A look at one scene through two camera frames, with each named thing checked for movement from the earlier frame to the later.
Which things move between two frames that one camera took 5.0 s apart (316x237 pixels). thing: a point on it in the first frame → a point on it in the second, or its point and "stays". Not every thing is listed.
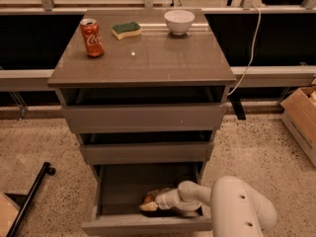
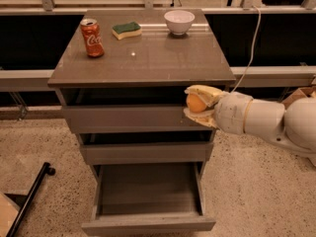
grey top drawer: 148,109 stays
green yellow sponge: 119,31 stays
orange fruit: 149,198 → 195,104
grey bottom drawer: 118,191 stays
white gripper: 163,199 → 231,112
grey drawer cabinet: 145,90 stays
